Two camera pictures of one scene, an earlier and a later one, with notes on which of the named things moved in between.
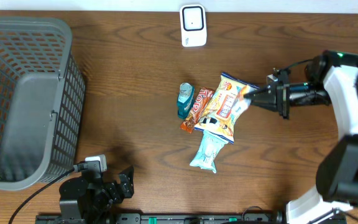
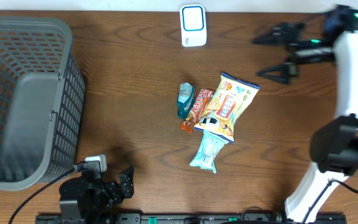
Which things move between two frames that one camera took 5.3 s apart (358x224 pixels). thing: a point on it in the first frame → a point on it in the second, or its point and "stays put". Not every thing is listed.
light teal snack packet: (209, 147) stays put
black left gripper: (126, 185) stays put
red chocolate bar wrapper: (198, 109) stays put
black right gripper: (278, 89) → (288, 34)
